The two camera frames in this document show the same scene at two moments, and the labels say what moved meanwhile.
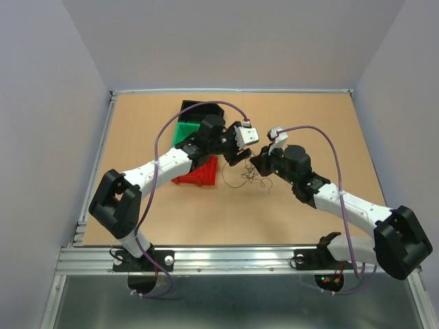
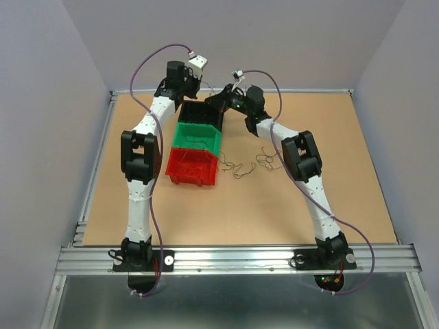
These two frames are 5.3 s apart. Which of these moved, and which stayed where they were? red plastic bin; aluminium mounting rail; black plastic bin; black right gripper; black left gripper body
Moved: black left gripper body; black right gripper
Stayed: black plastic bin; red plastic bin; aluminium mounting rail
